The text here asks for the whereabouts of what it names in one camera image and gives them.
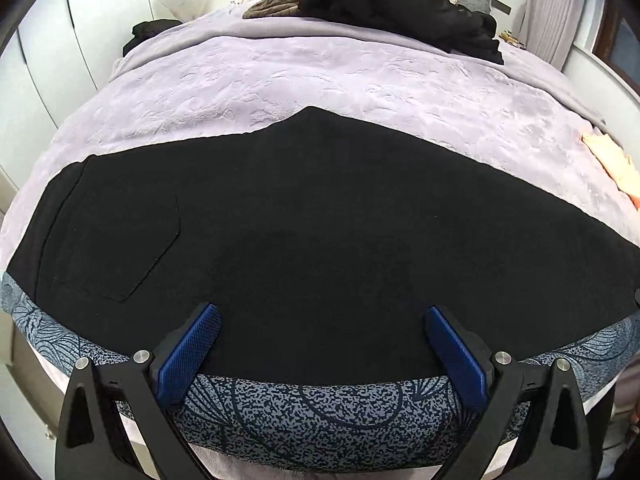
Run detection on black pants with patterned lining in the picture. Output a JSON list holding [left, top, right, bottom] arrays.
[[1, 107, 639, 472]]

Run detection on peach folded garment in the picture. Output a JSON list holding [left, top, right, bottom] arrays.
[[582, 128, 640, 209]]

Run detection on dark framed window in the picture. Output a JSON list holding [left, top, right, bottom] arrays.
[[593, 0, 640, 93]]

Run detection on white wardrobe doors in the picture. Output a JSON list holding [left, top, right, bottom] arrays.
[[1, 0, 153, 188]]

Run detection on lavender plush bed blanket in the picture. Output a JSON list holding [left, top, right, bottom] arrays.
[[1, 6, 639, 261]]

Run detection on grey window curtain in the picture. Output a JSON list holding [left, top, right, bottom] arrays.
[[513, 0, 605, 70]]

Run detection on black clothes beside bed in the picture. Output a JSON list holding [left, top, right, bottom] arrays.
[[122, 18, 181, 56]]

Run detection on black jacket pile on bed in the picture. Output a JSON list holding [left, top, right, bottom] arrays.
[[298, 0, 503, 65]]

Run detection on brown knitted garment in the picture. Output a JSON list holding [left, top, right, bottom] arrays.
[[243, 0, 300, 20]]

